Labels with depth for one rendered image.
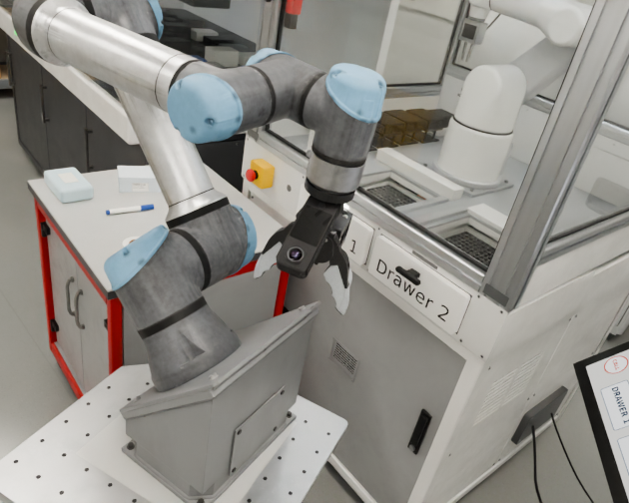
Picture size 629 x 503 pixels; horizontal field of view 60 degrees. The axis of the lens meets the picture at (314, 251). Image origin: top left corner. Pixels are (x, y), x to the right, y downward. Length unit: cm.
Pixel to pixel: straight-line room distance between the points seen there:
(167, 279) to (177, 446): 25
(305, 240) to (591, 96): 59
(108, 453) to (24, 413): 114
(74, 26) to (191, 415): 55
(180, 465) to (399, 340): 75
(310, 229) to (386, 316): 79
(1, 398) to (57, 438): 117
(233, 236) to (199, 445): 34
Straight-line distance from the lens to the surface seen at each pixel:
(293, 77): 73
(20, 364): 234
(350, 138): 70
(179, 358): 86
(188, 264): 89
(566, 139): 111
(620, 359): 111
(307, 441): 108
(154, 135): 96
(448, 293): 129
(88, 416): 110
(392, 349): 152
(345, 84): 68
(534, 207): 115
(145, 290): 87
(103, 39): 79
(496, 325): 127
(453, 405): 144
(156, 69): 71
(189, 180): 95
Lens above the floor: 158
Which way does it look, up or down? 31 degrees down
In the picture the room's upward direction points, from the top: 11 degrees clockwise
